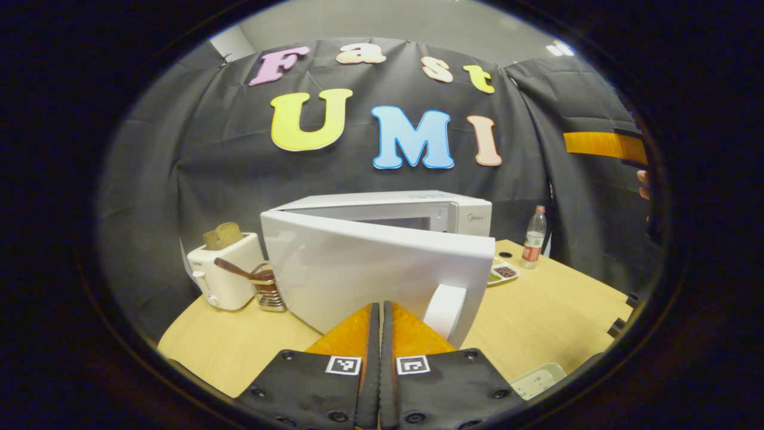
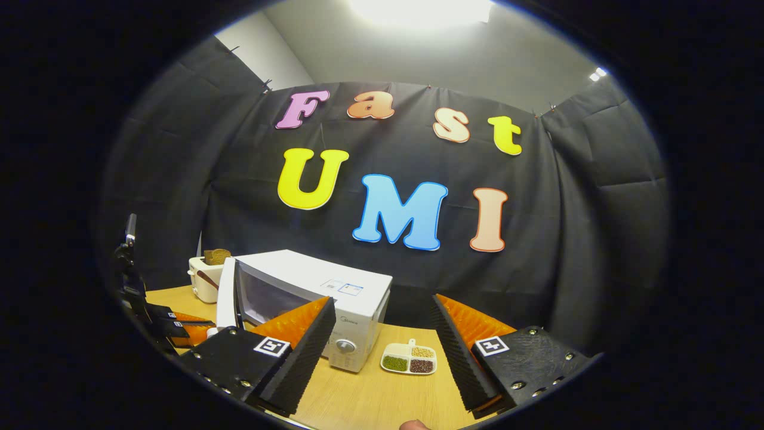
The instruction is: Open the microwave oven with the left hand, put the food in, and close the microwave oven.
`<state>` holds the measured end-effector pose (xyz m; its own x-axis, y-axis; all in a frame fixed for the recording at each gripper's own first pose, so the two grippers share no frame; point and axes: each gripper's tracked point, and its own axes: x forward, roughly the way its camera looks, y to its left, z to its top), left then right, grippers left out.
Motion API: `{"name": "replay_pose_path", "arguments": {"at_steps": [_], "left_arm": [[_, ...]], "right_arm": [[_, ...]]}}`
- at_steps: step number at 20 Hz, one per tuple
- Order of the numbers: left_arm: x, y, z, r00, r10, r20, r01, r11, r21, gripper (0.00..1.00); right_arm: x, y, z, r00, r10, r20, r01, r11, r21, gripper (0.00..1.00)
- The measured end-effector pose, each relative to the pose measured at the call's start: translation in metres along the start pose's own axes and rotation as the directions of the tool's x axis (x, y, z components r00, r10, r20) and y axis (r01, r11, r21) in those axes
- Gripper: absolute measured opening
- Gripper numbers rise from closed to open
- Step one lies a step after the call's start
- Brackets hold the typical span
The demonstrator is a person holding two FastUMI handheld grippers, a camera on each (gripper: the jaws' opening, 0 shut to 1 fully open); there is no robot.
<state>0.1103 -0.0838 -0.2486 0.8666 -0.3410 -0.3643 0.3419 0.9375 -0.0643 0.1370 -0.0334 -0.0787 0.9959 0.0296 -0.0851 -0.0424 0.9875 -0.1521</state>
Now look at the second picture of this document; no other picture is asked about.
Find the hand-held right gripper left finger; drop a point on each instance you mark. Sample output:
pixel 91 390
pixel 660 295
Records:
pixel 301 364

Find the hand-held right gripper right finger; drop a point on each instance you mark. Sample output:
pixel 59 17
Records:
pixel 468 364

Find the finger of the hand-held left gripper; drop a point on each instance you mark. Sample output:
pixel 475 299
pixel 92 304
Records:
pixel 173 329
pixel 161 312

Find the white microwave oven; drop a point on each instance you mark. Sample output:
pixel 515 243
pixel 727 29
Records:
pixel 358 292

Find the white toaster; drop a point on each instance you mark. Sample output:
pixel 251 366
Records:
pixel 203 292

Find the white divided bean dish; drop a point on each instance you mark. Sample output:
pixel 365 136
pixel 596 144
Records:
pixel 409 358

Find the brown bread slice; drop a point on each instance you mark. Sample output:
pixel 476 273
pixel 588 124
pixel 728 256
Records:
pixel 216 257

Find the small ceiling light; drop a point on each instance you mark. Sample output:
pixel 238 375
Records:
pixel 598 74

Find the large ceiling light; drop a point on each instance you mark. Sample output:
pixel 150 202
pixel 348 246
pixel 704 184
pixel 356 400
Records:
pixel 421 11

